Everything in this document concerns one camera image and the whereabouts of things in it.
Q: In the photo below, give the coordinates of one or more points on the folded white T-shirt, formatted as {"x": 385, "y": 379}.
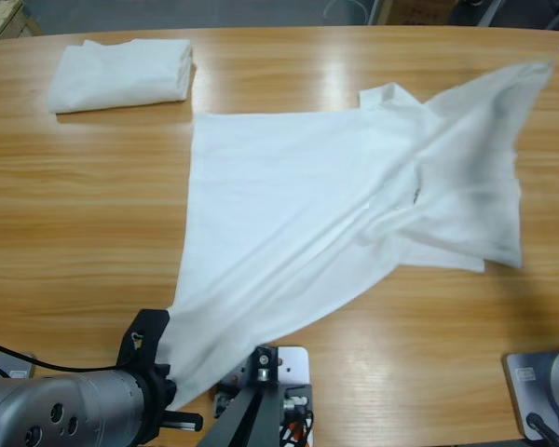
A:
{"x": 121, "y": 74}

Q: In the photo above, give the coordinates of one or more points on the orange clamp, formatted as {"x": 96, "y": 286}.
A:
{"x": 299, "y": 426}

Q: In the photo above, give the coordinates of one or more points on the white T-shirt with small print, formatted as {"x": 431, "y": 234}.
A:
{"x": 284, "y": 186}

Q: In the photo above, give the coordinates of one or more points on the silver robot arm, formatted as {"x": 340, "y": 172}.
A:
{"x": 51, "y": 410}

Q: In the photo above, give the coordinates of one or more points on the white mount plate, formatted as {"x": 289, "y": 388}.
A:
{"x": 293, "y": 368}

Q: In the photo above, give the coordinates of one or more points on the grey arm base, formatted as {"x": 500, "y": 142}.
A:
{"x": 21, "y": 361}
{"x": 531, "y": 391}

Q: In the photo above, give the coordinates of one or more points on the brown cardboard box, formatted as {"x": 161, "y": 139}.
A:
{"x": 414, "y": 11}

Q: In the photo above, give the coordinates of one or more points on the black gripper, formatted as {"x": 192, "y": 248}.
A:
{"x": 156, "y": 396}

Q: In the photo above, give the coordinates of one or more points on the wooden pallet stack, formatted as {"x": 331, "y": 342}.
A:
{"x": 2, "y": 18}

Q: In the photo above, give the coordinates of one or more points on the dark camera post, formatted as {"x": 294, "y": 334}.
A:
{"x": 256, "y": 419}

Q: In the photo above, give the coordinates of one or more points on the silver bracket fitting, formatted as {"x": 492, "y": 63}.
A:
{"x": 223, "y": 404}
{"x": 294, "y": 404}

